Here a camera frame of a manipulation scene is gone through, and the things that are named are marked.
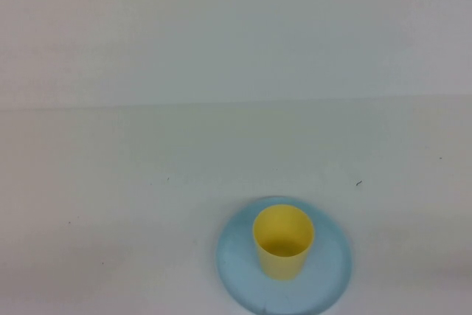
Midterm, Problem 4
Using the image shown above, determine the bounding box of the light blue round plate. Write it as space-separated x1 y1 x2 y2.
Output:
216 195 353 315

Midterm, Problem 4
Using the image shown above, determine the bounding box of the yellow plastic cup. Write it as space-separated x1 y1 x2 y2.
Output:
252 204 316 281

